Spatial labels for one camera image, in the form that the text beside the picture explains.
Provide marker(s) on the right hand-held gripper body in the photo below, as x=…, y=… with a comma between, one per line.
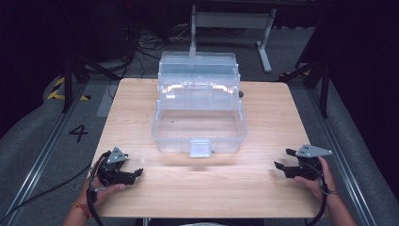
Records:
x=309, y=164

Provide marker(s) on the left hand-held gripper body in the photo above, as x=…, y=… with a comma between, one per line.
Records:
x=114, y=171

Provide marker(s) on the translucent plastic storage box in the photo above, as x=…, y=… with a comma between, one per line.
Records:
x=199, y=125

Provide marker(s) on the person's left hand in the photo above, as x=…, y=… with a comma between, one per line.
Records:
x=105, y=190

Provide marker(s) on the person's right hand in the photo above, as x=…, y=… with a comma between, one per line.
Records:
x=320, y=185

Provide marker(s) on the black tripod stand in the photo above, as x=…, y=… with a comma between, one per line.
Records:
x=316, y=75
x=75, y=72

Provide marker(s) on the yellow black floor tape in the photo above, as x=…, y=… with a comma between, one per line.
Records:
x=56, y=94

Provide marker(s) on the metal floor rail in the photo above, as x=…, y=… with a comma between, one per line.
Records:
x=40, y=157
x=342, y=141

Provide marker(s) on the grey metal table frame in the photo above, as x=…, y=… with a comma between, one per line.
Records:
x=230, y=20

